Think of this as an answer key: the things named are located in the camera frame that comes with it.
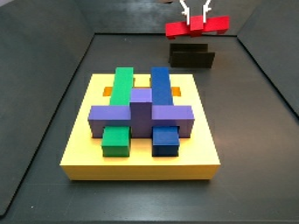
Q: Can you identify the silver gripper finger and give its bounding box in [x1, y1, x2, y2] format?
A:
[201, 0, 211, 24]
[178, 0, 191, 25]

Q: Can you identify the red cross-shaped block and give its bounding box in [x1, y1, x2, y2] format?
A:
[164, 16, 229, 39]

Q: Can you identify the yellow base board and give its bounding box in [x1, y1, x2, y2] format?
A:
[60, 73, 220, 180]

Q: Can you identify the black block holder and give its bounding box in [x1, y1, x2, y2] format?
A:
[168, 43, 215, 68]

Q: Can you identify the purple cross-shaped block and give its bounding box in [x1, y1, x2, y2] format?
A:
[88, 88, 195, 138]

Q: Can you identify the blue long block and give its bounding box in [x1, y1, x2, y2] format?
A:
[150, 67, 180, 157]

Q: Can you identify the green long block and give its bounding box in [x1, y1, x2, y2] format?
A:
[101, 67, 133, 158]

